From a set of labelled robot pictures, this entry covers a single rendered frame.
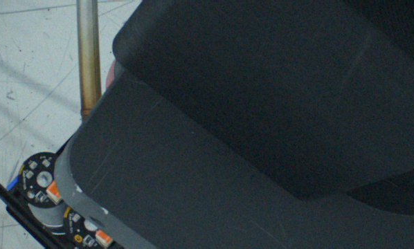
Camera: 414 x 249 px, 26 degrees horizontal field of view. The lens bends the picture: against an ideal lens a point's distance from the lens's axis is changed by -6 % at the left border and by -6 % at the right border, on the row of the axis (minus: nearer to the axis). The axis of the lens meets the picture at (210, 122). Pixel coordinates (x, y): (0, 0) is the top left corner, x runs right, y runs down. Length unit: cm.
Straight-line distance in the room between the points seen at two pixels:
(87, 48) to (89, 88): 1
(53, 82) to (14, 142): 4
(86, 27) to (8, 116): 15
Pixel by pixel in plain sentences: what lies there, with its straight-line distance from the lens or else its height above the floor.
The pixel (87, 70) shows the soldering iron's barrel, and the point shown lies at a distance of 32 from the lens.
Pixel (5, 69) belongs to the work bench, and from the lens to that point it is 47.
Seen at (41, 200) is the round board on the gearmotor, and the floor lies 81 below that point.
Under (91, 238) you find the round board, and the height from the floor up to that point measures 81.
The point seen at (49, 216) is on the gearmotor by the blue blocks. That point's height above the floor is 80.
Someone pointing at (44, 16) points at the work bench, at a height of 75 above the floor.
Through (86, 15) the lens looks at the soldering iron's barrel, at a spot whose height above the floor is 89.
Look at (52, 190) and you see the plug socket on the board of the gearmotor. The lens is 37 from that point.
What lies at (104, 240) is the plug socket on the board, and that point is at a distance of 36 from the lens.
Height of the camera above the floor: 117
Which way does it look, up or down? 67 degrees down
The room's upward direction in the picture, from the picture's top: 2 degrees clockwise
